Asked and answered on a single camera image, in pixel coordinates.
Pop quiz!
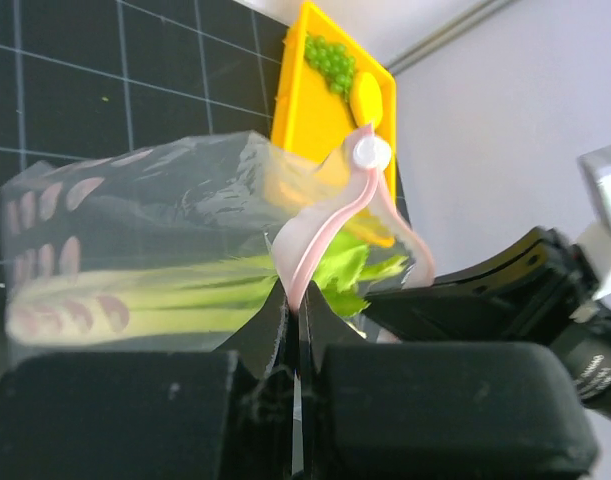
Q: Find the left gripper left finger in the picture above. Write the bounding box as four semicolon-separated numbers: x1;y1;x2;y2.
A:
0;285;293;479

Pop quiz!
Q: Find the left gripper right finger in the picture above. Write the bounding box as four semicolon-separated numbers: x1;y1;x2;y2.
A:
298;285;599;479

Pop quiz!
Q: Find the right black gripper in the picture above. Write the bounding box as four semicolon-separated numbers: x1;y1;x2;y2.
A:
365;227;611;420

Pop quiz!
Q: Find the green leek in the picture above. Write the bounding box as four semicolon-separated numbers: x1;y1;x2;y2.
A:
4;234;411;346

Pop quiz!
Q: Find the pink zip top bag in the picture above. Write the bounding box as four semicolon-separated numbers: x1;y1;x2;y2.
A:
0;126;435;328

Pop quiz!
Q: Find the yellow lemon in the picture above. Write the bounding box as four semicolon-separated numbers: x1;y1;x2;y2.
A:
349;71;384;130

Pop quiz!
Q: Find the green grape bunch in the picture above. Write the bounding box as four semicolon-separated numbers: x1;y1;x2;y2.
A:
304;33;357;102

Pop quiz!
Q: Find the yellow plastic tray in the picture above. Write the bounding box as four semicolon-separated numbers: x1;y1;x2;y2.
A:
269;0;399;249

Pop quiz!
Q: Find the black grid mat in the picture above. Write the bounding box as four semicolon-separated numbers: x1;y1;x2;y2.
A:
0;1;286;366

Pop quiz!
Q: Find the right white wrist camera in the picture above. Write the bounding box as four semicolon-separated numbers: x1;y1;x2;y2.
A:
577;145;611;302

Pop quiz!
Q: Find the aluminium frame rail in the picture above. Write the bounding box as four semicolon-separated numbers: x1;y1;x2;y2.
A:
386;0;514;76

